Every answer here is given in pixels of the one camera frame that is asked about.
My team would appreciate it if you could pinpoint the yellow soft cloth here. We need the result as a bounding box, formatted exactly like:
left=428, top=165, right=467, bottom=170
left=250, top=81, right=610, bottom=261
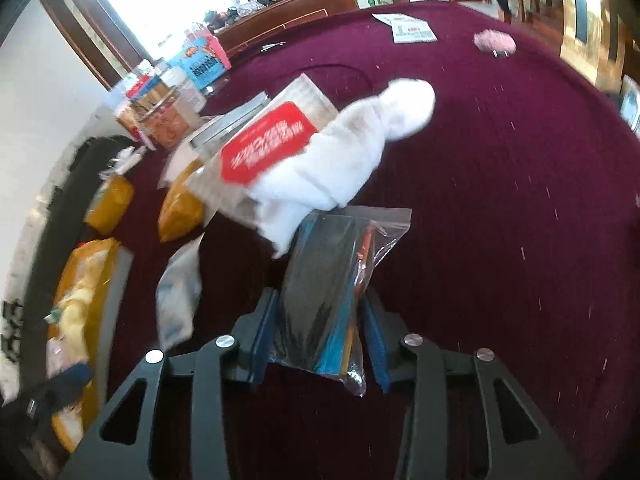
left=58, top=262, right=101, bottom=363

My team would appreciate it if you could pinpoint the zip bag of cloths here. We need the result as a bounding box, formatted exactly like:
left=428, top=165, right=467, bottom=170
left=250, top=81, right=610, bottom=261
left=270, top=206, right=412, bottom=396

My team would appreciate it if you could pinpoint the orange yellow snack packet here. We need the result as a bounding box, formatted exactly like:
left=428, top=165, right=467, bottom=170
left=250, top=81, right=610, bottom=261
left=157, top=159, right=204, bottom=243

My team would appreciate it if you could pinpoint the red white labelled pouch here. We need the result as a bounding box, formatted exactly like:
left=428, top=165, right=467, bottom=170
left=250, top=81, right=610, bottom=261
left=186, top=74, right=337, bottom=223

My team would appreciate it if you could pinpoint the white fluffy towel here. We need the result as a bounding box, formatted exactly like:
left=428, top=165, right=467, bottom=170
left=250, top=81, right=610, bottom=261
left=248, top=78, right=436, bottom=259

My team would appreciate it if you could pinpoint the yellow taped cardboard tray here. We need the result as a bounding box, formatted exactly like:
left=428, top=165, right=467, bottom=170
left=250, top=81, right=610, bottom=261
left=44, top=238, right=132, bottom=452

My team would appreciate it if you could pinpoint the yellow tape roll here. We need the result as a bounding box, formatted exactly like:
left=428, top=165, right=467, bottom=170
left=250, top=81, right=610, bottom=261
left=85, top=174, right=134, bottom=236

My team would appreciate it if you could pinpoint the white plastic bag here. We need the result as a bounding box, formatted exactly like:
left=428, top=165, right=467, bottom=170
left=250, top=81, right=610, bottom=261
left=100, top=146, right=148, bottom=181

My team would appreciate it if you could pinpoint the black bag on chair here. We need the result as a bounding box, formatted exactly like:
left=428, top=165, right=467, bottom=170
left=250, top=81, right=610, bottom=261
left=18, top=136, right=132, bottom=389

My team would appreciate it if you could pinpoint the clear snack jar red lid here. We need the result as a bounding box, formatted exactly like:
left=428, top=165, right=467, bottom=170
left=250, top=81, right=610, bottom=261
left=131, top=79, right=200, bottom=150

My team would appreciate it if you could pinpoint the paper leaflet on table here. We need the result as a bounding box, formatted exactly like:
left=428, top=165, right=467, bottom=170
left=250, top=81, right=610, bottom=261
left=373, top=13, right=437, bottom=44

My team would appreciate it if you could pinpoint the pink fluffy puff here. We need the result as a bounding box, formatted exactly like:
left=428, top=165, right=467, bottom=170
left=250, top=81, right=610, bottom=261
left=473, top=29, right=516, bottom=58

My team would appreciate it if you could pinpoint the wooden sideboard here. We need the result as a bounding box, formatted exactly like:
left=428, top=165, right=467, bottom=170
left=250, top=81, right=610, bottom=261
left=215, top=0, right=358, bottom=58

